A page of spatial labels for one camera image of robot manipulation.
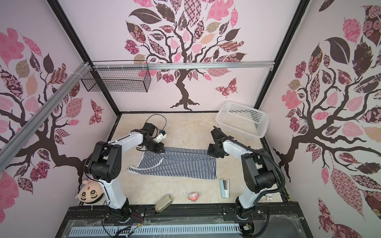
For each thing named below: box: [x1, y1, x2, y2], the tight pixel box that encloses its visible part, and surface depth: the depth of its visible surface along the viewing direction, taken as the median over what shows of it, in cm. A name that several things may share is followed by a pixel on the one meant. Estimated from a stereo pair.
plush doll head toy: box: [75, 177, 105, 204], surface depth 75 cm
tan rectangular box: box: [152, 194, 173, 213], surface depth 76 cm
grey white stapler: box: [220, 178, 230, 199], surface depth 82 cm
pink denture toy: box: [188, 191, 200, 202], surface depth 77 cm
